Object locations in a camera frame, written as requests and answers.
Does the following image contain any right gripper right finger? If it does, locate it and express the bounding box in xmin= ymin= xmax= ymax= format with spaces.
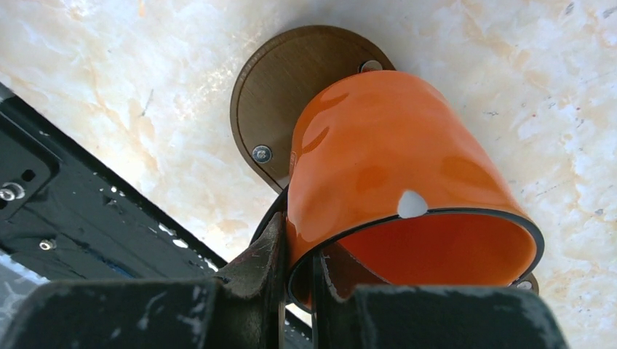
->
xmin=312 ymin=245 xmax=568 ymax=348

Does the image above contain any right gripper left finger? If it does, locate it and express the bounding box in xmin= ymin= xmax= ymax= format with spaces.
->
xmin=1 ymin=214 xmax=286 ymax=348

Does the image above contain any orange mug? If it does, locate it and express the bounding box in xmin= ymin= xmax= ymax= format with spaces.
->
xmin=286 ymin=70 xmax=545 ymax=311

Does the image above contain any brown oval wooden tray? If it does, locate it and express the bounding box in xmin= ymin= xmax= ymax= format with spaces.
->
xmin=230 ymin=25 xmax=538 ymax=290

